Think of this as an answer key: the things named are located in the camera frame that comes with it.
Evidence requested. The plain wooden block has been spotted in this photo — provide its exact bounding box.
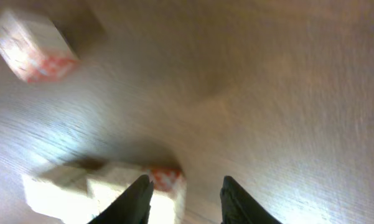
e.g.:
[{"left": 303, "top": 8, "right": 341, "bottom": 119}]
[
  {"left": 0, "top": 8, "right": 79, "bottom": 83},
  {"left": 87, "top": 163, "right": 187, "bottom": 224}
]

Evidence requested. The wooden block with apple picture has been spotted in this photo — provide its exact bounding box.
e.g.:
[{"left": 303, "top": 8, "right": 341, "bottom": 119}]
[{"left": 22, "top": 164, "right": 98, "bottom": 224}]

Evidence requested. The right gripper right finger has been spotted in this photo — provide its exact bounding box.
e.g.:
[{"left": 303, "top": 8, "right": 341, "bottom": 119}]
[{"left": 220, "top": 175, "right": 281, "bottom": 224}]

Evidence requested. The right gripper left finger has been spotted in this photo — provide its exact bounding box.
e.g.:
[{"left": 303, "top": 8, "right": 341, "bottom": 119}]
[{"left": 88, "top": 174, "right": 154, "bottom": 224}]

